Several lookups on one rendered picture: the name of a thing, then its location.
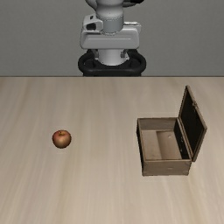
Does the red apple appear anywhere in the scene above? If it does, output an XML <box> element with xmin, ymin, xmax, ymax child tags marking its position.
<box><xmin>52</xmin><ymin>129</ymin><xmax>73</xmax><ymax>150</ymax></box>

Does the brown wooden box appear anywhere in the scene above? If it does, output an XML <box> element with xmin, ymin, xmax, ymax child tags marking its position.
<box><xmin>136</xmin><ymin>116</ymin><xmax>193</xmax><ymax>177</ymax></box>

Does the brown wooden box lid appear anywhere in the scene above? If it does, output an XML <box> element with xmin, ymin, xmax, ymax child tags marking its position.
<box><xmin>177</xmin><ymin>85</ymin><xmax>208</xmax><ymax>163</ymax></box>

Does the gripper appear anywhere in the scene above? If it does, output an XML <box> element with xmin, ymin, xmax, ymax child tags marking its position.
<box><xmin>80</xmin><ymin>14</ymin><xmax>143</xmax><ymax>60</ymax></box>

